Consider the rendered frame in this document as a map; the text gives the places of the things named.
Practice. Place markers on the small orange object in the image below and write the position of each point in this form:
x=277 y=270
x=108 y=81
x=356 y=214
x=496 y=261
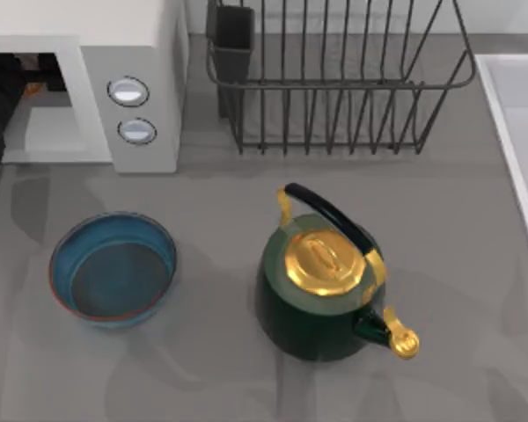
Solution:
x=33 y=88

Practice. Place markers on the round silver microwave knob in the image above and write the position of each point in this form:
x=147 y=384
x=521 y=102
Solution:
x=137 y=130
x=128 y=91

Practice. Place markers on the pale microwave oven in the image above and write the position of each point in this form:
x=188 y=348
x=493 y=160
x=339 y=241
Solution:
x=127 y=39

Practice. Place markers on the black cutlery holder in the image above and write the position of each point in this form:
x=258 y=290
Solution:
x=231 y=44

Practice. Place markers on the blue bowl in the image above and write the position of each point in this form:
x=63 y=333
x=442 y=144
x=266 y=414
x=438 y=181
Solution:
x=114 y=272

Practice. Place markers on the green and gold kettle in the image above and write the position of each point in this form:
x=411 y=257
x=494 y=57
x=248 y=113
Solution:
x=317 y=290

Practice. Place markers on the white sink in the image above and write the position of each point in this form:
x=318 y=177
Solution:
x=521 y=132

